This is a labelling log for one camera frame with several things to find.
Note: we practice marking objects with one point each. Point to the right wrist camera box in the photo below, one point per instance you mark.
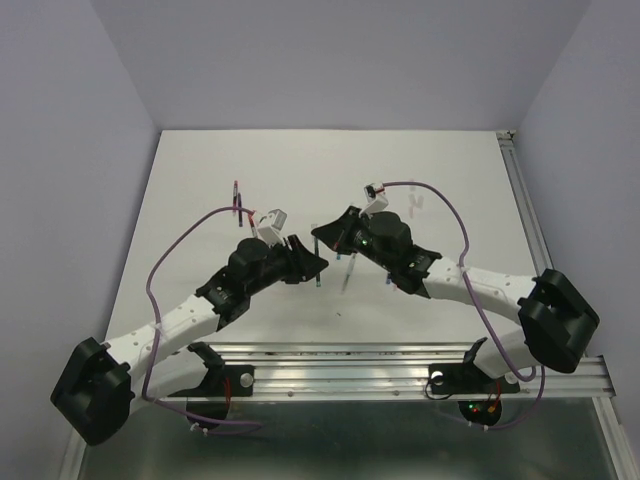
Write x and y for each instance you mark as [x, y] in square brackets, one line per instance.
[376, 200]

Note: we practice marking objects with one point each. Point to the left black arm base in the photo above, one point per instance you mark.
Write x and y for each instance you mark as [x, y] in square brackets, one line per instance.
[216, 383]

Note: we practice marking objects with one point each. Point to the magenta pen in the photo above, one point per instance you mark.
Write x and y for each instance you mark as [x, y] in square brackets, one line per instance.
[235, 197]

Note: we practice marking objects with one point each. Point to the green white pen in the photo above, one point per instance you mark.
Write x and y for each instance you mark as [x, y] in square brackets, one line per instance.
[349, 272]

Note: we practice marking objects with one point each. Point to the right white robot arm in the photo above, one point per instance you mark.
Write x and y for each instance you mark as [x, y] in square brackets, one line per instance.
[555, 322]

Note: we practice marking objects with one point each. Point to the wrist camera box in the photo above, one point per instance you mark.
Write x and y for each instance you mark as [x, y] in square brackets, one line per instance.
[269, 226]
[376, 200]

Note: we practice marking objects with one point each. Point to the aluminium right side rail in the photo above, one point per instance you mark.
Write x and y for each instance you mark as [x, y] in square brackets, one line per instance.
[536, 241]

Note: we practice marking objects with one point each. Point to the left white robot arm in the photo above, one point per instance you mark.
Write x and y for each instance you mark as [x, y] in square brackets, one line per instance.
[100, 381]

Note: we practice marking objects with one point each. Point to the aluminium front rail frame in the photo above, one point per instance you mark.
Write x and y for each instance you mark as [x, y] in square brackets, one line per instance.
[298, 372]

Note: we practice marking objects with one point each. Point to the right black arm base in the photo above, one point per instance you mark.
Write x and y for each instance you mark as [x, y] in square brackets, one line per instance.
[465, 385]

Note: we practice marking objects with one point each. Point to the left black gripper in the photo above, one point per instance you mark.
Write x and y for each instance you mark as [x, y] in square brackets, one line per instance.
[306, 264]

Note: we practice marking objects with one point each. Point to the purple pen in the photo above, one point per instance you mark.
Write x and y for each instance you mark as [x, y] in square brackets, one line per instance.
[240, 210]

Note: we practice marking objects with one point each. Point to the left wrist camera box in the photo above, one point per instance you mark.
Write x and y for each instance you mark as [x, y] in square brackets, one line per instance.
[269, 226]

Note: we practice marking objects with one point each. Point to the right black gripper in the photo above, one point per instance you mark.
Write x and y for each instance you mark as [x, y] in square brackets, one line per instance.
[337, 232]

